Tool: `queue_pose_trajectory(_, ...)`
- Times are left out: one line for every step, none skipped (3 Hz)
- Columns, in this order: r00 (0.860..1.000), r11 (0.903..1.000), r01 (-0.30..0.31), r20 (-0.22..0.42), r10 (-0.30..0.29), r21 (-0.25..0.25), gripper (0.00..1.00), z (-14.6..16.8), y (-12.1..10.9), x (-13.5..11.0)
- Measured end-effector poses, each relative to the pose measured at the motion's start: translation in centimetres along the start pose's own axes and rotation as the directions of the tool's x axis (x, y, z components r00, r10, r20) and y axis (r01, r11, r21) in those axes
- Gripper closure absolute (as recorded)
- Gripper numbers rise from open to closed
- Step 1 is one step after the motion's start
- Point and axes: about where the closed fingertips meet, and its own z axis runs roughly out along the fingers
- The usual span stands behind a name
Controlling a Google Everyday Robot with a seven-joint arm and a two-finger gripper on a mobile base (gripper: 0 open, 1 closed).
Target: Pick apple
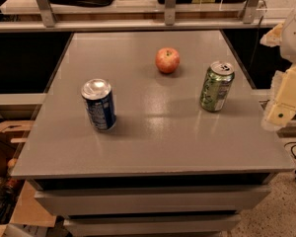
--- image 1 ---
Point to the blue soda can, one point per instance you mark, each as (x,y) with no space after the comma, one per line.
(98,98)

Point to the upper grey drawer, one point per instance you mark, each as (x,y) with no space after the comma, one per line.
(151,200)

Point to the left metal bracket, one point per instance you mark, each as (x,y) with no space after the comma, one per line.
(46,13)

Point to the red apple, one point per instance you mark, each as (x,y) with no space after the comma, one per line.
(167,60)

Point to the cardboard box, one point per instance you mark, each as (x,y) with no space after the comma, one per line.
(20,214)

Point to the metal bracket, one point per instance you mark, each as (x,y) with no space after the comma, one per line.
(249,11)
(46,13)
(170,12)

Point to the grey drawer cabinet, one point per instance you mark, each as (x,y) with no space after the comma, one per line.
(162,137)

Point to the middle metal bracket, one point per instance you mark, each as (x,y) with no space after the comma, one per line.
(170,12)

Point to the wooden crate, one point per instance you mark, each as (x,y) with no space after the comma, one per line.
(16,130)

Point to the grey drawer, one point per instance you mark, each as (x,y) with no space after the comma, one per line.
(155,225)
(151,200)

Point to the lower grey drawer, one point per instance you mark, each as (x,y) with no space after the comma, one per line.
(155,225)

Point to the right metal bracket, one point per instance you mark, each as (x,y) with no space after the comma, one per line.
(249,11)

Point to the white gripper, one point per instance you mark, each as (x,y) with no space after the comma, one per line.
(294,37)

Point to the green soda can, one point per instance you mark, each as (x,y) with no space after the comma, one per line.
(216,86)

